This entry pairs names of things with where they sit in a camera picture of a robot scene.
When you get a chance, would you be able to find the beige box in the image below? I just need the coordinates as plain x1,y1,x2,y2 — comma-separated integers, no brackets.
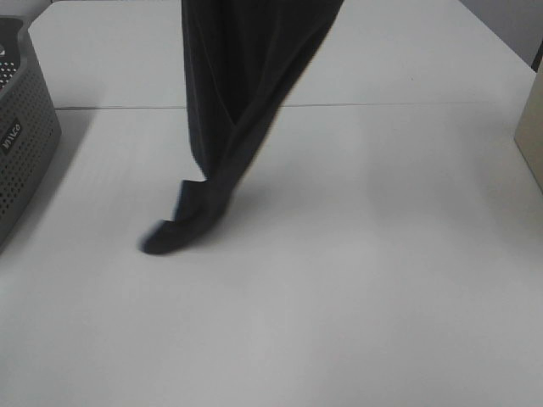
514,65,543,190

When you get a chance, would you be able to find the grey perforated plastic basket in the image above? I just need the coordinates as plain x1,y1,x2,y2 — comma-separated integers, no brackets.
1,15,62,245

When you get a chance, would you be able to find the dark navy towel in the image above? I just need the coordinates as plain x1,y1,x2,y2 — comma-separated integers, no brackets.
141,0,342,255

